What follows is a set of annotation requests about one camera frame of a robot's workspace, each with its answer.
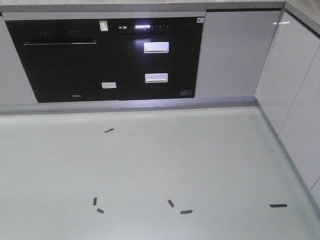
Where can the black two-drawer sterilizer cabinet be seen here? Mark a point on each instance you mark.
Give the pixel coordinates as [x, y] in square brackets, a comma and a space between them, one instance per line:
[128, 36]

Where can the grey cabinet door panel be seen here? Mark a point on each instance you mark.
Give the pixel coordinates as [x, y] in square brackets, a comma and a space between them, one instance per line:
[234, 48]

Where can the black built-in dishwasher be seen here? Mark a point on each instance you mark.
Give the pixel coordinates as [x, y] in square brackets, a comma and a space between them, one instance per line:
[66, 60]

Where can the white side cabinet panel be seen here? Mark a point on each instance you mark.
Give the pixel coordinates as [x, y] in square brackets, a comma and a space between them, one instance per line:
[289, 96]

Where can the grey stone countertop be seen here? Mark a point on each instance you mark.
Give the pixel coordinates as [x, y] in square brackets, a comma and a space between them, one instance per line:
[305, 11]

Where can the lower silver drawer handle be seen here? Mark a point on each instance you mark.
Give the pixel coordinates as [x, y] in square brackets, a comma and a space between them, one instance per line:
[156, 78]

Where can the silver drawer handle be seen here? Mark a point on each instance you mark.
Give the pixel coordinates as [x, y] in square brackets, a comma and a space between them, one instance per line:
[156, 47]
[156, 78]

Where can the upper silver drawer handle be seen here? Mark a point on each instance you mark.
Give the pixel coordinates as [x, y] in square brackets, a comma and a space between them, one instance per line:
[156, 47]

